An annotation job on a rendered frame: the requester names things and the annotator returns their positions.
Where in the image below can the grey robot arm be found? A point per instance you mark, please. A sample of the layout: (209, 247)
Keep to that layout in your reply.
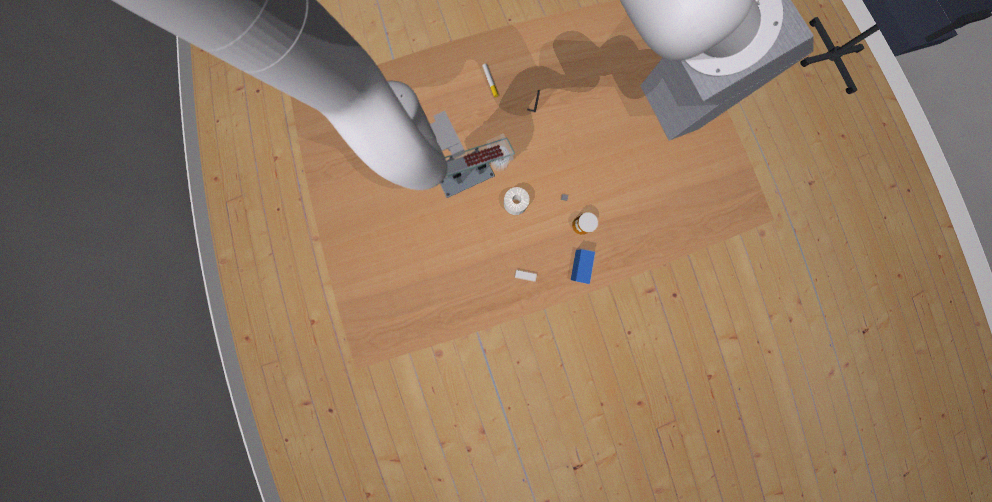
(299, 48)

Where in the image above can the blue rectangular block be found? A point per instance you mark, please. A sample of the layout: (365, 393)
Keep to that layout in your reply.
(583, 265)

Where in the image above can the amber pill bottle with white cap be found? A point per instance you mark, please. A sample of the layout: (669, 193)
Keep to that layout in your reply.
(585, 223)

